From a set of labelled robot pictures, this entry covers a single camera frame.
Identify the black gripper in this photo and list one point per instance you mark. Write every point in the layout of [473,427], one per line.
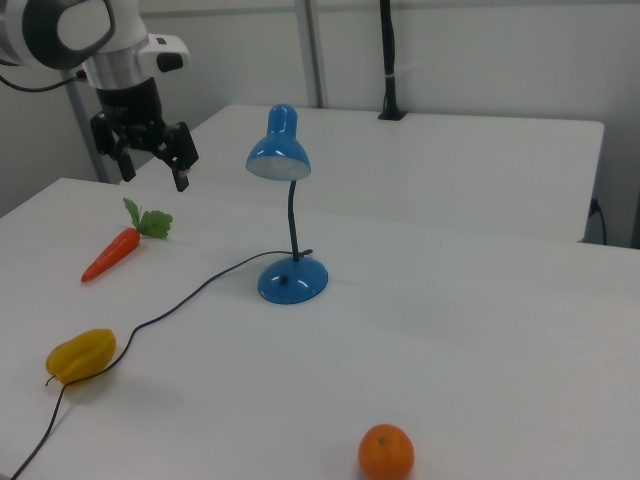
[131,107]

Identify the blue desk lamp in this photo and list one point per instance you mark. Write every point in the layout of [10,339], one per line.
[292,285]

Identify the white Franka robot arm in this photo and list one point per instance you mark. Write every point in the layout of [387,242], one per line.
[75,30]

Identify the orange toy carrot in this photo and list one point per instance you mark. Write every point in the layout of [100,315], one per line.
[112,252]

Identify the yellow toy starfruit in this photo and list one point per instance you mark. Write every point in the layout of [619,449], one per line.
[82,355]

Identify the black clamped pole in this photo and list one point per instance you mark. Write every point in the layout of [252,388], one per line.
[389,60]

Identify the white table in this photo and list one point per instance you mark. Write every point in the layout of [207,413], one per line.
[450,165]

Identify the orange toy mandarin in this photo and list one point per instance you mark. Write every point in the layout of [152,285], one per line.
[386,452]

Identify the grey metal frame post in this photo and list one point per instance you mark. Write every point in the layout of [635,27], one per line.
[95,165]
[315,50]

